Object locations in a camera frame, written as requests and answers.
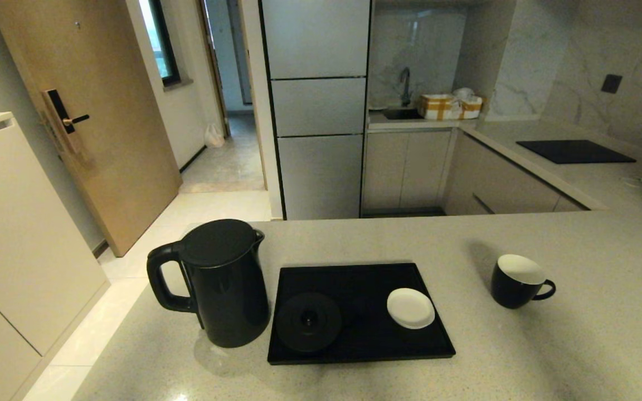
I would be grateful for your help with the white round saucer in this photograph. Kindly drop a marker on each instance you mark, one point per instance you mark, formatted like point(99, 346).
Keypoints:
point(410, 308)

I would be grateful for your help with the light wooden door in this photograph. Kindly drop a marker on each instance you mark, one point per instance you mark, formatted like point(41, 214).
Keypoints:
point(103, 111)

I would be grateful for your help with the metal sink faucet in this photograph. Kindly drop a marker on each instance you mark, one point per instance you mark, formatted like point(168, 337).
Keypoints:
point(406, 83)

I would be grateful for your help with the dark kitchen sink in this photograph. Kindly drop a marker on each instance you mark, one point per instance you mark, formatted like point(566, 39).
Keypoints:
point(402, 113)

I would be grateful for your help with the black induction cooktop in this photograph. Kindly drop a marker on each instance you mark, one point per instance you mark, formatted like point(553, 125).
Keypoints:
point(574, 151)

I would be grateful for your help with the cardboard box yellow tape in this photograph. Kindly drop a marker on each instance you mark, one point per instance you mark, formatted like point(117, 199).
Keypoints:
point(437, 107)

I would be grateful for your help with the beige kitchen base cabinets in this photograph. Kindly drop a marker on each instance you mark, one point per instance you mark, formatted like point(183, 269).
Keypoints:
point(410, 167)

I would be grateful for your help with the cardboard box with white bag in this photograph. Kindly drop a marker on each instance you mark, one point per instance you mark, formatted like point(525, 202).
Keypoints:
point(470, 104)

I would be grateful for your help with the black wall socket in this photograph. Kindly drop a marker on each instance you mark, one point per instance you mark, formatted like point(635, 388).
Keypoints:
point(611, 83)

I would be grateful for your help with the black round kettle base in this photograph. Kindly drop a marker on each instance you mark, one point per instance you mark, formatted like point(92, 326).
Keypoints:
point(309, 323)

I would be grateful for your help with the black electric kettle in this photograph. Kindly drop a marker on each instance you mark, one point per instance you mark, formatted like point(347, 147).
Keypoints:
point(226, 289)

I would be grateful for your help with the silver refrigerator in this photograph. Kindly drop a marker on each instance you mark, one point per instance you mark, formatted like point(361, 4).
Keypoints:
point(318, 111)

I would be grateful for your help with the white tall cabinet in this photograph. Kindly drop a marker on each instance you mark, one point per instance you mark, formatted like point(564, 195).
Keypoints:
point(14, 234)

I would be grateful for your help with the dark framed window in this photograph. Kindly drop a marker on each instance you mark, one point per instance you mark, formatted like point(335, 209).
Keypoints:
point(160, 39)

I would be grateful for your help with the white plastic bag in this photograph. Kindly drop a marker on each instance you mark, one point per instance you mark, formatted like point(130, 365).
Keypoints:
point(214, 136)

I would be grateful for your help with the black rectangular serving tray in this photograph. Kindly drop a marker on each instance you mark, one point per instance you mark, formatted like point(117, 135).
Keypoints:
point(365, 278)

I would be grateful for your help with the black mug white inside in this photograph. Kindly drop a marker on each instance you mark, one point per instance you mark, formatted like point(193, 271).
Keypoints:
point(515, 287)

